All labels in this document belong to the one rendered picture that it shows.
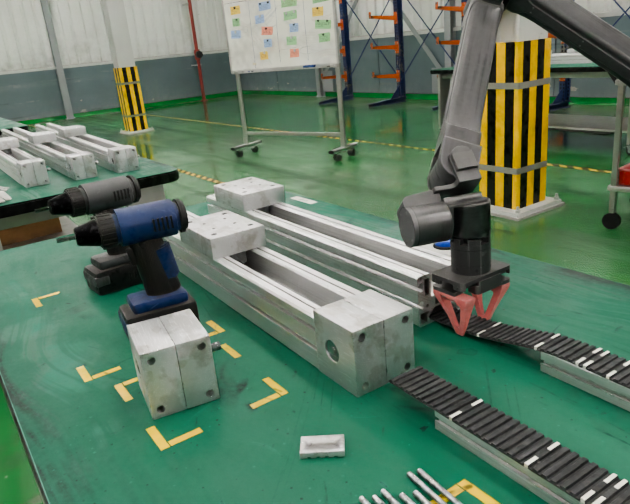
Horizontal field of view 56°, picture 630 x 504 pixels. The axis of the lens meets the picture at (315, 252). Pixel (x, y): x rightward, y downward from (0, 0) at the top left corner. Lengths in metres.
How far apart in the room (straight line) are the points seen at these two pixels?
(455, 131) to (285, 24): 5.85
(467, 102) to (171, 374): 0.59
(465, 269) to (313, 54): 5.72
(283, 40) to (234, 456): 6.19
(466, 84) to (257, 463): 0.64
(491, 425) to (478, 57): 0.59
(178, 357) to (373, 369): 0.25
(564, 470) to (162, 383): 0.47
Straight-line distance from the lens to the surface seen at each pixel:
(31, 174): 2.60
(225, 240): 1.08
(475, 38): 1.06
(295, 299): 0.87
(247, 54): 7.08
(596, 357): 0.83
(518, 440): 0.67
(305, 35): 6.56
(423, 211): 0.83
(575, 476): 0.64
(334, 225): 1.20
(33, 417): 0.91
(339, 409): 0.77
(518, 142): 4.08
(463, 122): 0.93
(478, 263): 0.88
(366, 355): 0.77
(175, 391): 0.81
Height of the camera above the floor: 1.22
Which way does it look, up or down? 19 degrees down
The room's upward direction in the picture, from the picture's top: 6 degrees counter-clockwise
